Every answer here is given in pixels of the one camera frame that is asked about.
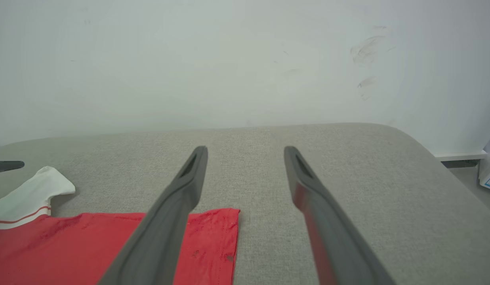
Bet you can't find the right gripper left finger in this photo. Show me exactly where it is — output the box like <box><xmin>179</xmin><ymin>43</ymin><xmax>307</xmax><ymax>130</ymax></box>
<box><xmin>97</xmin><ymin>145</ymin><xmax>209</xmax><ymax>285</ymax></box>

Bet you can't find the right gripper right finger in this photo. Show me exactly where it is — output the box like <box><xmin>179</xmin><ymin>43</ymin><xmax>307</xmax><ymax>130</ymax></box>
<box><xmin>283</xmin><ymin>145</ymin><xmax>397</xmax><ymax>285</ymax></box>

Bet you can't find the red Bulls basketball jersey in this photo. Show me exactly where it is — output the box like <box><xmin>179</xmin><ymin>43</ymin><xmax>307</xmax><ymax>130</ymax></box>
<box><xmin>0</xmin><ymin>166</ymin><xmax>241</xmax><ymax>285</ymax></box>

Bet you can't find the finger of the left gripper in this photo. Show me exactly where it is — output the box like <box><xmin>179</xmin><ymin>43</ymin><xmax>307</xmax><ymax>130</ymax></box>
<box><xmin>0</xmin><ymin>160</ymin><xmax>25</xmax><ymax>175</ymax></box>

